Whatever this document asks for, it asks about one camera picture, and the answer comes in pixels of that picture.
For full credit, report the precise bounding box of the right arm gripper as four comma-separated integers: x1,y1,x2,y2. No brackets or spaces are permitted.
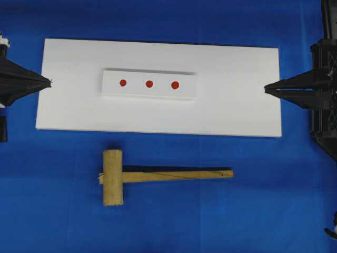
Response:
264,38,337,140

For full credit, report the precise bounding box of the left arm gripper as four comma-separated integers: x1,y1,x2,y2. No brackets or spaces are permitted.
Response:
0,33,51,106

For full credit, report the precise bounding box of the wooden mallet hammer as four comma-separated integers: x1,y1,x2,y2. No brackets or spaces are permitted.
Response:
98,150,234,206

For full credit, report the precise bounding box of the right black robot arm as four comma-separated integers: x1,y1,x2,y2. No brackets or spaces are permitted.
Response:
264,1,336,142

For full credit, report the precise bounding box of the black block at left edge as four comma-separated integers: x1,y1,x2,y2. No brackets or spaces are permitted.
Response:
0,116,8,142

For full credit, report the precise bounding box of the large white foam board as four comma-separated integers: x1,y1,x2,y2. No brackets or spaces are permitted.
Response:
36,38,282,137

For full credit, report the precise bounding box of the blue table cloth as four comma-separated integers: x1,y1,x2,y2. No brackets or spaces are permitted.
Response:
1,1,336,252

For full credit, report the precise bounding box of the small white raised block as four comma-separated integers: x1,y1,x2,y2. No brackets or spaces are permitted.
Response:
102,68,197,101

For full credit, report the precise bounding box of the black clamp at right edge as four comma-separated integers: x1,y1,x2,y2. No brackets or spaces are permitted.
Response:
324,212,337,240

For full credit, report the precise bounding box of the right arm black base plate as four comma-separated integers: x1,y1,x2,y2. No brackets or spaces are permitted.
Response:
315,137,337,162

